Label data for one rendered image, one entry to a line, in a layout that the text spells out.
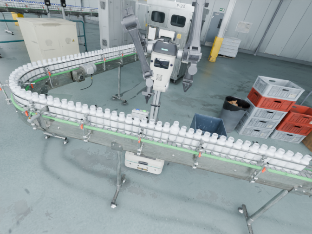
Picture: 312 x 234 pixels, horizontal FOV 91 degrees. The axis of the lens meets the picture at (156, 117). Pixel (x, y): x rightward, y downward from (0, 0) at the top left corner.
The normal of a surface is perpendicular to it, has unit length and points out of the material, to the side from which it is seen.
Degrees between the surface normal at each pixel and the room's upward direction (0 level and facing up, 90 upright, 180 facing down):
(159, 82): 90
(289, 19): 90
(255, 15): 90
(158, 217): 0
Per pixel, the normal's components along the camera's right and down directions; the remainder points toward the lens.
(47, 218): 0.15, -0.80
